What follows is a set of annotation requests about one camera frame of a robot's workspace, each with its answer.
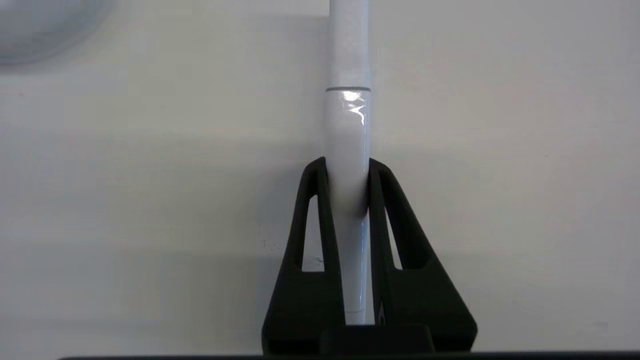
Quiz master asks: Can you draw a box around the white marker with black cap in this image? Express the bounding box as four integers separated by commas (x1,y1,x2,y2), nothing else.
324,0,373,327

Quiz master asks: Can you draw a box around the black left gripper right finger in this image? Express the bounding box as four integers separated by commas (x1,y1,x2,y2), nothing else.
368,158,479,353

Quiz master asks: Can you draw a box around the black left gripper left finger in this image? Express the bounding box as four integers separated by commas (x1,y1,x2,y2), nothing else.
261,156,347,355

